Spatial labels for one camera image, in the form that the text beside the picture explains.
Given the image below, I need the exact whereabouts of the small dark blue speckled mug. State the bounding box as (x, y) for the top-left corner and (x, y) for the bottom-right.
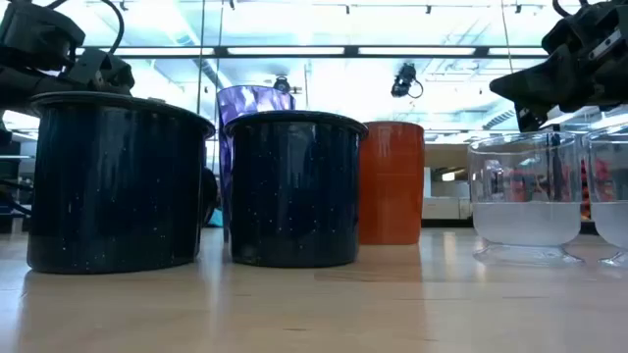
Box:
(224, 110), (369, 269)

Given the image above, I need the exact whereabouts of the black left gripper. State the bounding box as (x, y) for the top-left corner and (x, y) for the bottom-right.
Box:
(0, 0), (135, 110)

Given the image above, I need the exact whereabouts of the black overhead camera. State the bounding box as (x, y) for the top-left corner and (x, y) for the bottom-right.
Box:
(390, 62), (424, 99)

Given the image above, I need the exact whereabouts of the white cabinet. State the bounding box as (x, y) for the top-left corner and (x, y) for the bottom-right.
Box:
(421, 166), (473, 221)

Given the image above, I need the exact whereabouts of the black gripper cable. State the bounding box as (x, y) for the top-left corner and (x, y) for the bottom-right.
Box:
(46, 0), (125, 55)

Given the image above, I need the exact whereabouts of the clear glass cup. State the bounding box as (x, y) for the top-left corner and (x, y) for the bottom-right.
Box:
(466, 129), (586, 269)
(581, 125), (628, 269)

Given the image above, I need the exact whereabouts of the large dark blue speckled mug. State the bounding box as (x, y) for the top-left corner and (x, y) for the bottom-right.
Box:
(26, 90), (220, 275)

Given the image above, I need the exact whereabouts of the orange mug white inside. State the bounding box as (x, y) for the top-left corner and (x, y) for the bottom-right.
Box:
(358, 121), (426, 246)

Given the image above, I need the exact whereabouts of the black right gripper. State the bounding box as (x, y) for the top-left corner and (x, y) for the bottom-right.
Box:
(489, 0), (628, 132)

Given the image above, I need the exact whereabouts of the purple faceted tumbler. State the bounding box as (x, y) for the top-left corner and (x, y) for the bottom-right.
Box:
(216, 84), (297, 244)

